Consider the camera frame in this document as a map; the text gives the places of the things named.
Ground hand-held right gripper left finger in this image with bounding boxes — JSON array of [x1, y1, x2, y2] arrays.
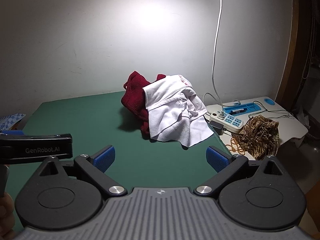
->
[[39, 145, 128, 197]]

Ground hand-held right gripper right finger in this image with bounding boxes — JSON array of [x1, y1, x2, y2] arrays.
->
[[194, 145, 284, 196]]

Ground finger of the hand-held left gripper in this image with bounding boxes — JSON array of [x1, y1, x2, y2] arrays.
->
[[0, 129, 25, 137]]

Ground white shirt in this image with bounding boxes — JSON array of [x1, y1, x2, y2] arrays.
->
[[142, 74, 215, 148]]

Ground dark red knit sweater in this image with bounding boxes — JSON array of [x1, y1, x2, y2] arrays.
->
[[121, 71, 166, 138]]

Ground person's left hand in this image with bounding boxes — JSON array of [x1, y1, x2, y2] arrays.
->
[[0, 193, 15, 233]]

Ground blue checkered cloth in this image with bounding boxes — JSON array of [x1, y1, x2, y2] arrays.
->
[[0, 113, 27, 131]]

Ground tan rubber bands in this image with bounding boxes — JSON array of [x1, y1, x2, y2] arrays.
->
[[224, 134, 248, 156]]

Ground black power adapter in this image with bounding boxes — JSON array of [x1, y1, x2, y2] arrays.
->
[[209, 120, 226, 136]]

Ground white and blue power strip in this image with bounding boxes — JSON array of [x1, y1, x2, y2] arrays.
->
[[208, 111, 245, 134]]

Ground green table mat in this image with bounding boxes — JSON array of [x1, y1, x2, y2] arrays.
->
[[5, 91, 237, 232]]

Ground leopard print cloth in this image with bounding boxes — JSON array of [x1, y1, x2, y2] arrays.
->
[[231, 114, 280, 161]]

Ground blue plastic tray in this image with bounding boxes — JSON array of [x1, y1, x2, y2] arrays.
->
[[223, 102, 263, 116]]

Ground small white table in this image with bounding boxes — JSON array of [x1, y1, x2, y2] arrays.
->
[[203, 95, 309, 161]]

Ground grey power strip cord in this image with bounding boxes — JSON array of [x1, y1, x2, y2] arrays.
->
[[202, 92, 241, 114]]

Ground thin black wire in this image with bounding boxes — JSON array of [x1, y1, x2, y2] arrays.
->
[[248, 101, 296, 121]]

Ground white hanging cable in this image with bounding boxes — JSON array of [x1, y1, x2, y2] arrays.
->
[[211, 0, 225, 117]]

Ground brown wooden door frame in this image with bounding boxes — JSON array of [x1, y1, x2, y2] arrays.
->
[[274, 0, 320, 110]]

